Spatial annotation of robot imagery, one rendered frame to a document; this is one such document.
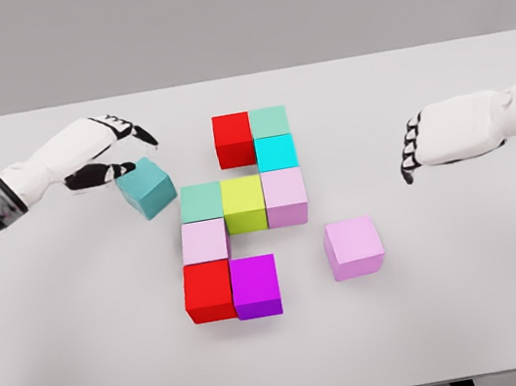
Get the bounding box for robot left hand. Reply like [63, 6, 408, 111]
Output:
[28, 105, 165, 197]

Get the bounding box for yellow-green cube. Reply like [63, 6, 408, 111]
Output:
[217, 173, 271, 236]

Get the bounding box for cyan cube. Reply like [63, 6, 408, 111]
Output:
[252, 132, 300, 175]

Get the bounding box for light pink cube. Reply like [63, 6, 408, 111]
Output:
[320, 212, 391, 285]
[176, 215, 235, 269]
[259, 165, 313, 231]

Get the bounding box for mint green cube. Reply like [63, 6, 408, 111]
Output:
[246, 104, 292, 143]
[175, 181, 228, 227]

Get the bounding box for teal cube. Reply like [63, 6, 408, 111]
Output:
[111, 151, 181, 227]

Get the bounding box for magenta purple cube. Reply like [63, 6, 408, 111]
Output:
[226, 252, 285, 323]

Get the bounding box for red cube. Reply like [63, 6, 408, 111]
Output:
[177, 257, 240, 327]
[210, 110, 258, 171]

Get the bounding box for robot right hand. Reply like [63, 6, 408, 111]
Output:
[389, 86, 516, 188]

